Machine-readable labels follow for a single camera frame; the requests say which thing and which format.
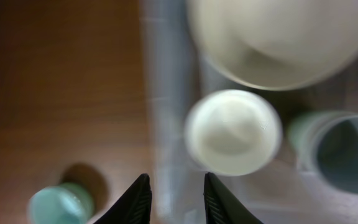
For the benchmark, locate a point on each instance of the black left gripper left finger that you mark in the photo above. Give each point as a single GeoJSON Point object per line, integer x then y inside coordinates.
{"type": "Point", "coordinates": [133, 207]}

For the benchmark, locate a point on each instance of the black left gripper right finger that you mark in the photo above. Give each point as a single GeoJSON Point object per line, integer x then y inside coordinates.
{"type": "Point", "coordinates": [221, 206]}

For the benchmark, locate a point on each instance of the light blue small bowl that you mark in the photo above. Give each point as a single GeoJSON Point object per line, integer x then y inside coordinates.
{"type": "Point", "coordinates": [67, 203]}

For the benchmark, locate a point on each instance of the white small bowl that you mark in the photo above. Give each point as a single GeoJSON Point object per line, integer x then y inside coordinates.
{"type": "Point", "coordinates": [233, 132]}

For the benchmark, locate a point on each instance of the cream cup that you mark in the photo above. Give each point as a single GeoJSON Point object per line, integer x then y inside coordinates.
{"type": "Point", "coordinates": [335, 159]}

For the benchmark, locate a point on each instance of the cream plate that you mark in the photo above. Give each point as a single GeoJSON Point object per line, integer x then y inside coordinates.
{"type": "Point", "coordinates": [276, 44]}

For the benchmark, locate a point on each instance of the mint green cup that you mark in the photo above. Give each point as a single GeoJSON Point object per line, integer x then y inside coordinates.
{"type": "Point", "coordinates": [306, 131]}

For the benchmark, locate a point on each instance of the clear plastic storage bin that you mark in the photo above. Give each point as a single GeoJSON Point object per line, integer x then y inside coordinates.
{"type": "Point", "coordinates": [178, 76]}

